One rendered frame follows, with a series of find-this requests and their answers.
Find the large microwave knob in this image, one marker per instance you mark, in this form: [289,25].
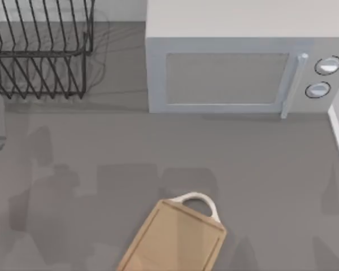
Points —
[327,65]

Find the pale microwave oven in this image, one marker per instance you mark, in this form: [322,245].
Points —
[214,22]

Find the microwave door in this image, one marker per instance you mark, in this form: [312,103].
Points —
[226,79]

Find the wooden cutting board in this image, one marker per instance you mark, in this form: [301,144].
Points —
[175,240]

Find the small microwave knob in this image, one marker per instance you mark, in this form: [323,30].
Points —
[317,90]

